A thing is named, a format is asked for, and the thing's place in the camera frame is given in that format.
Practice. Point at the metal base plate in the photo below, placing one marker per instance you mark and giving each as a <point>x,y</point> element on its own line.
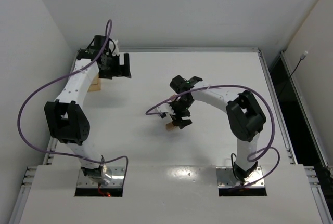
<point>113,178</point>
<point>227,180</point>

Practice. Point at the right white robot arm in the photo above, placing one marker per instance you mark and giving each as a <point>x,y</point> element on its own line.
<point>245,116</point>

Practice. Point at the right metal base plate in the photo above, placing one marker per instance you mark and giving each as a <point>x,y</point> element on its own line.
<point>227,180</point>

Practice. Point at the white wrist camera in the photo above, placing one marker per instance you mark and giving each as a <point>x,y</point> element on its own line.
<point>114,47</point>
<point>164,110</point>

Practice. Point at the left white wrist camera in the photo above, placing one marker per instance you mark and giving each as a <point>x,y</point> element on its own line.
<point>114,47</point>

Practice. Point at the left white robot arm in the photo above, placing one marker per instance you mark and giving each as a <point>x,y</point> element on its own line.
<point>65,117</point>

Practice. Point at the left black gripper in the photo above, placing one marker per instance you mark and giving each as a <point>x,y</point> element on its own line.
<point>120,66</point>

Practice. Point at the black wall cable white plug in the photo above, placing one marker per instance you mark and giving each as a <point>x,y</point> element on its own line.
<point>302,57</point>

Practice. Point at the amber transparent plastic container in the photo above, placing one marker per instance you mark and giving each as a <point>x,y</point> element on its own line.
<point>95,84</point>

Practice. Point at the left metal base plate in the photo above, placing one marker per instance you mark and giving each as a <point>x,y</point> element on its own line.
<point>113,178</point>

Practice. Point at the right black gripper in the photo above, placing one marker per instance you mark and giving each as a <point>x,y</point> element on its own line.
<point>180,114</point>

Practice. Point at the wooden block stack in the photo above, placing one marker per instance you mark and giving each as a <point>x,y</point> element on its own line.
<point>170,126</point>

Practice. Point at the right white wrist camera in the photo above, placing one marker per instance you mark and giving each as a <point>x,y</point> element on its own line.
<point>164,110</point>

